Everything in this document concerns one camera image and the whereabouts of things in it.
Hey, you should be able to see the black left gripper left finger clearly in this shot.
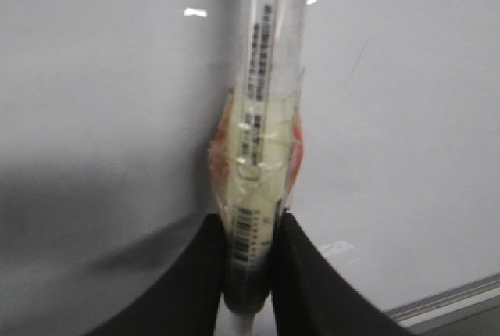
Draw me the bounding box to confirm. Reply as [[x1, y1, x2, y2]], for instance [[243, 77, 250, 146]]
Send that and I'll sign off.
[[88, 214, 225, 336]]

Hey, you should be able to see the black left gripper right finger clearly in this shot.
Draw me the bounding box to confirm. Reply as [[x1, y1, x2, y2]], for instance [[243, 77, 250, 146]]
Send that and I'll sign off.
[[270, 213, 411, 336]]

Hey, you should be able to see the white whiteboard with metal frame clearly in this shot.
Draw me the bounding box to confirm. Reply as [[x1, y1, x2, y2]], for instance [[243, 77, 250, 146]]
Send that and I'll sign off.
[[1, 0, 499, 335]]

